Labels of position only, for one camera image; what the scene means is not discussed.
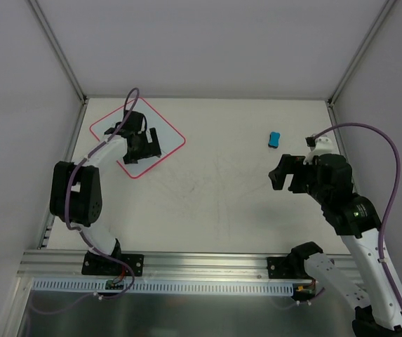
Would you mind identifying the pink-framed whiteboard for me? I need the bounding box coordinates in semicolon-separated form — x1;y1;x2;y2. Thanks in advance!
89;98;186;179

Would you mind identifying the blue whiteboard eraser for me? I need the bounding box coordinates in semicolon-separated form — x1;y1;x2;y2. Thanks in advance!
268;132;281;149

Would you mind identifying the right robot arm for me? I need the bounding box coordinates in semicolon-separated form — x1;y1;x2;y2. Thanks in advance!
269;154;402;336

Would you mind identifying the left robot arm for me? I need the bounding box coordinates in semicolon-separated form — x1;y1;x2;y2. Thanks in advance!
50;110;161;275

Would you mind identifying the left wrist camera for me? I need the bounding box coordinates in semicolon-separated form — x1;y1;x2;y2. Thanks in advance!
122;111;147;133

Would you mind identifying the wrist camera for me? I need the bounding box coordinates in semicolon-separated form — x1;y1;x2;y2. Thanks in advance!
122;111;147;133
303;136;335;165

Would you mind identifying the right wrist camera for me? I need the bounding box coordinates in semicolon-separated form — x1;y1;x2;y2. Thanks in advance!
303;136;335;165

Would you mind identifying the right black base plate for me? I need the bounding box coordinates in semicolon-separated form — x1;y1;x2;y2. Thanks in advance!
266;256;296;279

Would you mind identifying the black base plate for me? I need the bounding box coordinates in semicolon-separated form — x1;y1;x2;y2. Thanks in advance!
81;252;145;277
266;256;296;279

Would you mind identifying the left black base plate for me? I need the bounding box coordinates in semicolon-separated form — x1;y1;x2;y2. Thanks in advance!
81;252;145;277

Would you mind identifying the aluminium mounting rail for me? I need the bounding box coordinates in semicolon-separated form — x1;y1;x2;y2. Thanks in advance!
16;249;363;282

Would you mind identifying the left aluminium frame post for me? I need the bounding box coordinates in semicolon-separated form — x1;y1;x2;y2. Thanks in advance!
26;0;87;104

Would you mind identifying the aluminium frame post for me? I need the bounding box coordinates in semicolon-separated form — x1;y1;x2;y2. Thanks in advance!
327;0;397;107
26;0;87;104

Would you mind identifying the white slotted cable duct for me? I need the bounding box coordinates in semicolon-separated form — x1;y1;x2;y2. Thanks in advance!
32;277;294;297

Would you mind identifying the right aluminium frame post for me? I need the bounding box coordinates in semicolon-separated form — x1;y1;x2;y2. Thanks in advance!
327;0;397;107

